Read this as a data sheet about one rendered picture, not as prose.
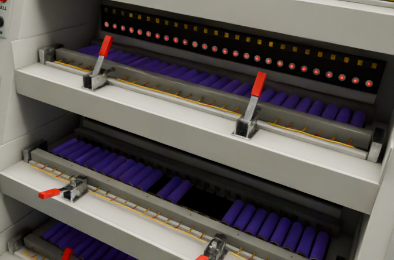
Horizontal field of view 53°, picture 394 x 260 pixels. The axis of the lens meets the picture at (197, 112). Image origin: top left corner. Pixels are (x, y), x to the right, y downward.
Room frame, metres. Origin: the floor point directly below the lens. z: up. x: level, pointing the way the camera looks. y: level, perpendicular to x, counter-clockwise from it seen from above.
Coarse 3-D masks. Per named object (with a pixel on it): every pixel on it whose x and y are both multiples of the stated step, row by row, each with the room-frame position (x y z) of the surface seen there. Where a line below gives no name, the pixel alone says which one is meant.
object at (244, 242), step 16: (48, 160) 0.71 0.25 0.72; (64, 160) 0.71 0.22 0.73; (96, 176) 0.67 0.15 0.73; (112, 192) 0.65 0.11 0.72; (128, 192) 0.64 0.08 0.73; (144, 192) 0.64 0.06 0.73; (128, 208) 0.62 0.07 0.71; (160, 208) 0.61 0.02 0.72; (176, 208) 0.61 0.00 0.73; (192, 224) 0.59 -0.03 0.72; (208, 224) 0.58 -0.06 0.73; (224, 224) 0.58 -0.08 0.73; (240, 240) 0.56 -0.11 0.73; (256, 240) 0.56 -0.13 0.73; (272, 256) 0.54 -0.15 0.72; (288, 256) 0.53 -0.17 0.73
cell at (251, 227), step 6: (258, 210) 0.63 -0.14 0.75; (264, 210) 0.63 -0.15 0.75; (258, 216) 0.62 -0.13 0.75; (264, 216) 0.62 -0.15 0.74; (252, 222) 0.60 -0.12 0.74; (258, 222) 0.60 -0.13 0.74; (246, 228) 0.59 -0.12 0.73; (252, 228) 0.59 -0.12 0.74; (258, 228) 0.60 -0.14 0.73; (252, 234) 0.58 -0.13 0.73
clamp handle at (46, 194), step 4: (72, 184) 0.64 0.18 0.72; (60, 188) 0.62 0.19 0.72; (64, 188) 0.62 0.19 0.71; (68, 188) 0.63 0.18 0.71; (72, 188) 0.63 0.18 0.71; (40, 192) 0.58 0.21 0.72; (44, 192) 0.58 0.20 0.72; (48, 192) 0.59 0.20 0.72; (52, 192) 0.59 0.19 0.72; (56, 192) 0.60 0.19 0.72; (60, 192) 0.61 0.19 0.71; (40, 196) 0.58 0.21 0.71; (44, 196) 0.57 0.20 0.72; (48, 196) 0.58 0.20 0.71; (52, 196) 0.59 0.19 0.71
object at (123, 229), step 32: (64, 128) 0.83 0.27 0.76; (96, 128) 0.82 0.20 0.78; (0, 160) 0.69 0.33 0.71; (192, 160) 0.73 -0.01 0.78; (32, 192) 0.66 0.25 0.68; (288, 192) 0.66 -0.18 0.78; (96, 224) 0.60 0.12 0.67; (128, 224) 0.59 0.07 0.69; (160, 224) 0.60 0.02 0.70; (160, 256) 0.56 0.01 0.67; (192, 256) 0.54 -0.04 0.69; (352, 256) 0.51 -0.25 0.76
